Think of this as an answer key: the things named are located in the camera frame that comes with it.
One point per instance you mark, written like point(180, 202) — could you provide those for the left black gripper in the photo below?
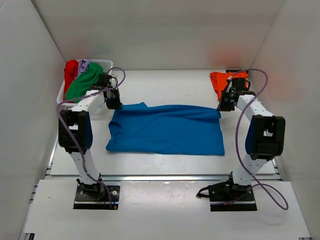
point(117, 104)

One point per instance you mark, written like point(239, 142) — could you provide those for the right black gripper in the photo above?
point(221, 106)

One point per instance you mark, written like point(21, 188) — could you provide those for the blue t shirt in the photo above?
point(166, 129)

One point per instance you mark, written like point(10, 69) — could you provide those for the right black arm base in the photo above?
point(227, 196)

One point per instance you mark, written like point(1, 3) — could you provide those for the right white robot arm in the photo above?
point(265, 137)

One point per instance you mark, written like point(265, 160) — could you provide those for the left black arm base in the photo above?
point(95, 197)

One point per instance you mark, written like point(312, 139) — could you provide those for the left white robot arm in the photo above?
point(75, 133)

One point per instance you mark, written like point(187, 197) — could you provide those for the folded orange t shirt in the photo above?
point(219, 80)

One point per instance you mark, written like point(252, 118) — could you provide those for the green t shirt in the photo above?
point(84, 81)

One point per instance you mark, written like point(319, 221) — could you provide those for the white plastic basket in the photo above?
point(104, 63)

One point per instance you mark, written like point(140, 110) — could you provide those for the lilac t shirt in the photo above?
point(83, 65)

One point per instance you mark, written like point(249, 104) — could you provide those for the red t shirt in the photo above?
point(70, 72)

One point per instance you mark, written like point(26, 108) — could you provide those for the black tag at back wall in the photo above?
point(232, 70)

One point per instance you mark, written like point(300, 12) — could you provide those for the aluminium rail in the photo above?
point(157, 167)

